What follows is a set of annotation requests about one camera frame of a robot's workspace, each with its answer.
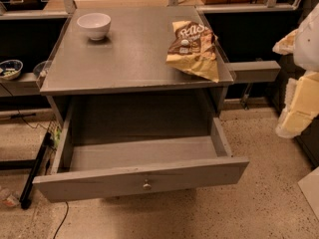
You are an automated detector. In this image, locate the white ceramic bowl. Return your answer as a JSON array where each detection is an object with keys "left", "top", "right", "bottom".
[{"left": 77, "top": 13, "right": 112, "bottom": 40}]

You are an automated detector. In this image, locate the small dark bowl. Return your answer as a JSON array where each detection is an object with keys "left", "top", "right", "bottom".
[{"left": 33, "top": 61, "right": 51, "bottom": 78}]

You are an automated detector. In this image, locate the blue patterned bowl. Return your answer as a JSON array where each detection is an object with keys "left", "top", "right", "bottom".
[{"left": 0, "top": 60, "right": 23, "bottom": 80}]

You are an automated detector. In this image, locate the black cable on floor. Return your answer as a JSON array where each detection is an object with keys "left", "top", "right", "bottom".
[{"left": 52, "top": 201, "right": 70, "bottom": 239}]

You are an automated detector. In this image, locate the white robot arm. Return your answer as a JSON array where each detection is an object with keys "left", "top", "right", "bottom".
[{"left": 272, "top": 4, "right": 319, "bottom": 138}]

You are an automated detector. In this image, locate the grey left shelf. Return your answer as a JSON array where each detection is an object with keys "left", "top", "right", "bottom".
[{"left": 0, "top": 73, "right": 40, "bottom": 98}]

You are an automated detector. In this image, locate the grey side shelf block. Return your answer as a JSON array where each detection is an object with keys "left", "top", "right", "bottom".
[{"left": 228, "top": 61, "right": 280, "bottom": 84}]

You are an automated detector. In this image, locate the crumpled plastic wrapper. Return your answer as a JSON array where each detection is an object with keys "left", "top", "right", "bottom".
[{"left": 0, "top": 188, "right": 20, "bottom": 207}]

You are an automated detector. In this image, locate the black metal stand leg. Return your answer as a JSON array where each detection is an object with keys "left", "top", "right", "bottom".
[{"left": 19, "top": 132, "right": 51, "bottom": 210}]

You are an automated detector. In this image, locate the grey top drawer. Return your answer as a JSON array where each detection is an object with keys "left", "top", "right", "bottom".
[{"left": 34, "top": 100, "right": 249, "bottom": 202}]

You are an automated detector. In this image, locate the yellow brown chip bag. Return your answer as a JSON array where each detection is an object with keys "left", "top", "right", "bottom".
[{"left": 166, "top": 21, "right": 219, "bottom": 83}]

